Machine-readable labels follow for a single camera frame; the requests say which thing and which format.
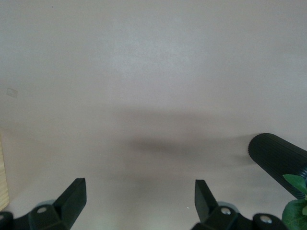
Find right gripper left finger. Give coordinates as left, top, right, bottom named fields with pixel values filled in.
left=0, top=177, right=86, bottom=230

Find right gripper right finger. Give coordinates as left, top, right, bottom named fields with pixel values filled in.
left=191, top=179, right=288, bottom=230

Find wooden drawer cabinet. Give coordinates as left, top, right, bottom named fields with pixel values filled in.
left=0, top=133, right=10, bottom=212

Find black ribbed cylinder vase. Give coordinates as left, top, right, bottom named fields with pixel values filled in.
left=248, top=133, right=307, bottom=200

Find green artificial plant leaves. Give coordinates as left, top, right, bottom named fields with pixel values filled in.
left=282, top=174, right=307, bottom=230

